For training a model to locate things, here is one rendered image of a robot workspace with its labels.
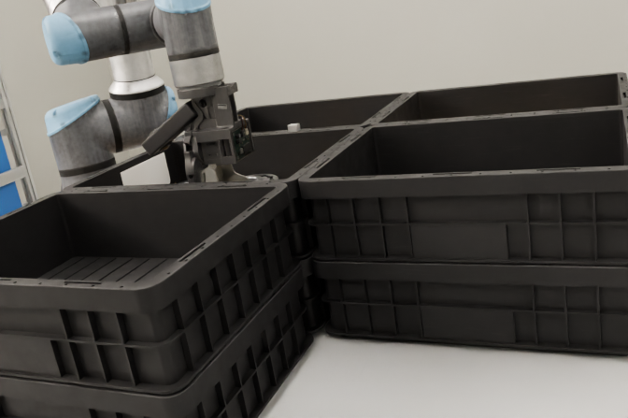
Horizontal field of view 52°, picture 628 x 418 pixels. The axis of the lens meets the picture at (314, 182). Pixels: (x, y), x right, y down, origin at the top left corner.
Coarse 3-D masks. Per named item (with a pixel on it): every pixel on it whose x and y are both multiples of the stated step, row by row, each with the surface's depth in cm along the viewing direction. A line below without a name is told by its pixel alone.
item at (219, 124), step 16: (192, 96) 94; (208, 96) 95; (224, 96) 94; (208, 112) 96; (224, 112) 95; (192, 128) 98; (208, 128) 97; (224, 128) 95; (240, 128) 97; (192, 144) 96; (208, 144) 97; (224, 144) 95; (240, 144) 97; (208, 160) 97; (224, 160) 95
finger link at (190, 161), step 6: (192, 150) 97; (186, 156) 96; (192, 156) 96; (186, 162) 96; (192, 162) 96; (198, 162) 97; (186, 168) 96; (192, 168) 96; (198, 168) 97; (186, 174) 96; (192, 174) 96; (198, 174) 97; (192, 180) 96; (198, 180) 97
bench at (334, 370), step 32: (320, 352) 86; (352, 352) 85; (384, 352) 84; (416, 352) 83; (448, 352) 81; (480, 352) 80; (512, 352) 79; (544, 352) 78; (288, 384) 80; (320, 384) 79; (352, 384) 78; (384, 384) 77; (416, 384) 76; (448, 384) 75; (480, 384) 74; (512, 384) 73; (544, 384) 72; (576, 384) 71; (608, 384) 70; (288, 416) 74; (320, 416) 73; (352, 416) 72; (384, 416) 71; (416, 416) 70; (448, 416) 70; (480, 416) 69; (512, 416) 68; (544, 416) 67; (576, 416) 66; (608, 416) 66
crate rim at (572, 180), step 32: (384, 128) 106; (320, 192) 81; (352, 192) 80; (384, 192) 78; (416, 192) 76; (448, 192) 75; (480, 192) 73; (512, 192) 72; (544, 192) 71; (576, 192) 69
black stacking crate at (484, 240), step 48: (384, 144) 107; (432, 144) 103; (480, 144) 101; (528, 144) 98; (576, 144) 95; (624, 144) 86; (624, 192) 68; (336, 240) 84; (384, 240) 81; (432, 240) 78; (480, 240) 76; (528, 240) 73; (576, 240) 72; (624, 240) 70
